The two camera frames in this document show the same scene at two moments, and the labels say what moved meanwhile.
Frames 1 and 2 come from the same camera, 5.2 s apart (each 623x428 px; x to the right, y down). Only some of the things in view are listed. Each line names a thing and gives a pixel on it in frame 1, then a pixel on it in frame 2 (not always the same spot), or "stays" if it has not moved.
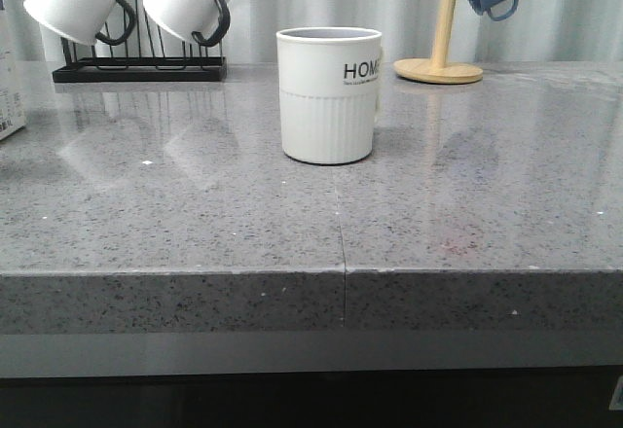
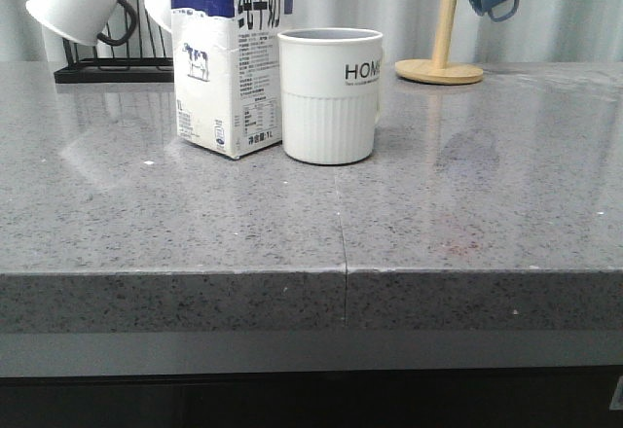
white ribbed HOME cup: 330,80 stays
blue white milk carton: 13,75 → 228,19
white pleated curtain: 568,12 stays
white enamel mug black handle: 82,1 stays
